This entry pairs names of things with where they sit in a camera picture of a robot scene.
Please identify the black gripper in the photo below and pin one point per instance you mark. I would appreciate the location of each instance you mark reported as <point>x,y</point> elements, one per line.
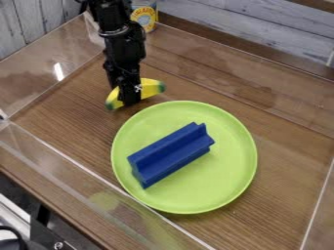
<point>123,52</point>

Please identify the yellow toy banana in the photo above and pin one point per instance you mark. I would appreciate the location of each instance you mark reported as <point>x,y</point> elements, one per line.
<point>151,88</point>

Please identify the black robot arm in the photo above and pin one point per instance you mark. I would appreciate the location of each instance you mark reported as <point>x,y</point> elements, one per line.
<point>111,12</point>

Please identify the green round plate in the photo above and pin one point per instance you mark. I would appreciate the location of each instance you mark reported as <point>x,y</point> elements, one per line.
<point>213,180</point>

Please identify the yellow labelled can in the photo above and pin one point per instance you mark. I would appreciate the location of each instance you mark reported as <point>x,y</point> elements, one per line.
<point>145,13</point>

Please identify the blue foam block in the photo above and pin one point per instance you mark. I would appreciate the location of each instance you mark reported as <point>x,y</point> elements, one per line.
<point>167,155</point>

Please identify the clear acrylic enclosure wall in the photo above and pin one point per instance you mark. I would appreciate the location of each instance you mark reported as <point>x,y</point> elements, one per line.
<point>58,131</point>

